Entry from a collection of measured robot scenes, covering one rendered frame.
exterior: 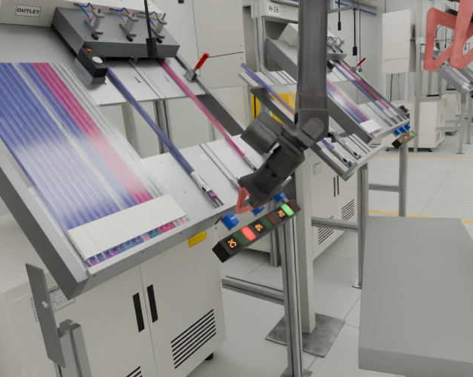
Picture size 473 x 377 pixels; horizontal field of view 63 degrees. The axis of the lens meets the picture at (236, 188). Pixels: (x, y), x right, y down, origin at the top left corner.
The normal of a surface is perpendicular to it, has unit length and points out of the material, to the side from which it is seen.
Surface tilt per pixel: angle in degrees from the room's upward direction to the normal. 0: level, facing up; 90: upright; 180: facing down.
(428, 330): 0
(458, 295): 0
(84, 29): 45
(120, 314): 90
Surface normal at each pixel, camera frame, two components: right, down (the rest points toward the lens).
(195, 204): 0.51, -0.62
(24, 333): 0.81, 0.08
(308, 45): -0.04, -0.01
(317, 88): 0.07, -0.20
